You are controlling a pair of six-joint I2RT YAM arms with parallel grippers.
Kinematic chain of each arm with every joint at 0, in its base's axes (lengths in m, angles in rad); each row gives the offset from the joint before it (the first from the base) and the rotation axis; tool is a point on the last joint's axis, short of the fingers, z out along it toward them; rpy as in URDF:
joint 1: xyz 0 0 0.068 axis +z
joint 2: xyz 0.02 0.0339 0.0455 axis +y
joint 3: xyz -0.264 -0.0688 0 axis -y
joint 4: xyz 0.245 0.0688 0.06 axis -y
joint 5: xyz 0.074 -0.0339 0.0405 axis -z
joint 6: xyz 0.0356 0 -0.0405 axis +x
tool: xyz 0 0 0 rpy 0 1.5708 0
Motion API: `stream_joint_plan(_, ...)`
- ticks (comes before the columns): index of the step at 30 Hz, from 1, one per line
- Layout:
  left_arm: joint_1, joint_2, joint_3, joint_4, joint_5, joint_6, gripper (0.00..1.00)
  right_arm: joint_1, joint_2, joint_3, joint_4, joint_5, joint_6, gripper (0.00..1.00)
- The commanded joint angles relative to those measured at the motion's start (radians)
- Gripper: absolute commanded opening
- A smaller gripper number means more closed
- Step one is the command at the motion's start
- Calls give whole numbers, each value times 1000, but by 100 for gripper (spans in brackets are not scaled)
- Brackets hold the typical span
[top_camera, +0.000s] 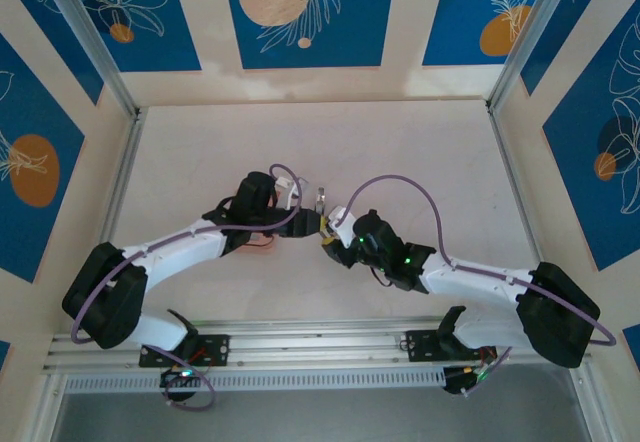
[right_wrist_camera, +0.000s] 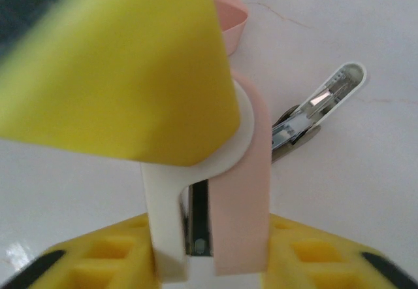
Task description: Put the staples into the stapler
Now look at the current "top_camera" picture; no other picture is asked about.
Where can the black electronics board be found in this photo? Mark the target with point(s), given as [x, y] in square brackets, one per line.
[175, 379]
[455, 382]

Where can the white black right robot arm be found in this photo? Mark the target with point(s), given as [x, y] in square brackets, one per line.
[470, 282]

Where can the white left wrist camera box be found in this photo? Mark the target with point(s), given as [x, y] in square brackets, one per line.
[290, 194]

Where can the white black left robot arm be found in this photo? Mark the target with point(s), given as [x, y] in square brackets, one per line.
[170, 252]

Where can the aluminium frame post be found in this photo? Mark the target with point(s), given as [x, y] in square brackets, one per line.
[101, 52]
[526, 37]

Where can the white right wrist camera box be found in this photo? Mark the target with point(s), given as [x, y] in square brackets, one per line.
[340, 222]

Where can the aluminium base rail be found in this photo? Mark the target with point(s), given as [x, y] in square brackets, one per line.
[320, 347]

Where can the blue floral wall panel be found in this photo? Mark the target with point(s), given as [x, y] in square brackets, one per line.
[165, 37]
[590, 12]
[30, 112]
[50, 37]
[450, 12]
[580, 202]

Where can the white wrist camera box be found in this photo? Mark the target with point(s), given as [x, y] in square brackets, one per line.
[290, 194]
[340, 222]

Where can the small metal clip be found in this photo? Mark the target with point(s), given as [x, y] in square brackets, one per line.
[320, 201]

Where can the blue panel with peach circle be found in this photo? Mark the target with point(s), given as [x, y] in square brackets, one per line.
[350, 37]

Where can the aluminium side rail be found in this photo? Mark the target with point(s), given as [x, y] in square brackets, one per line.
[517, 182]
[122, 177]

